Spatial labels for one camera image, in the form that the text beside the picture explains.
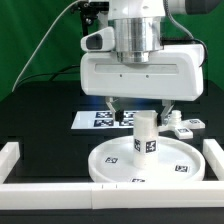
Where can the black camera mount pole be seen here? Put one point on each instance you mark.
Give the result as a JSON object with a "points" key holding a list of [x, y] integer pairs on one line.
{"points": [[88, 11]]}

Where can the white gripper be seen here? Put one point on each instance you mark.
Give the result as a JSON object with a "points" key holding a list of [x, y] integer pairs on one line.
{"points": [[171, 73]]}

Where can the white marker sheet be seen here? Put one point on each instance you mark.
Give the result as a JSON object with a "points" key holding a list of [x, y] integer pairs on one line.
{"points": [[101, 120]]}

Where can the white round table top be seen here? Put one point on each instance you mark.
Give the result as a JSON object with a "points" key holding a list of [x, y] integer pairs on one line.
{"points": [[113, 161]]}

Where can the white left fence bar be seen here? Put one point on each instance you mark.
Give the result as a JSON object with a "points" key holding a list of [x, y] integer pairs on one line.
{"points": [[9, 155]]}

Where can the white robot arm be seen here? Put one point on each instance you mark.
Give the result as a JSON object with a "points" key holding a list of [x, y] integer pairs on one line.
{"points": [[128, 57]]}

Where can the white right fence bar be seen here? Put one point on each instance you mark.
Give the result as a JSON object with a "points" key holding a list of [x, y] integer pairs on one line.
{"points": [[214, 155]]}

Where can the white cross table base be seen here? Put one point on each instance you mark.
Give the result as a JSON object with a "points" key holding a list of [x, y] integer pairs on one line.
{"points": [[183, 129]]}

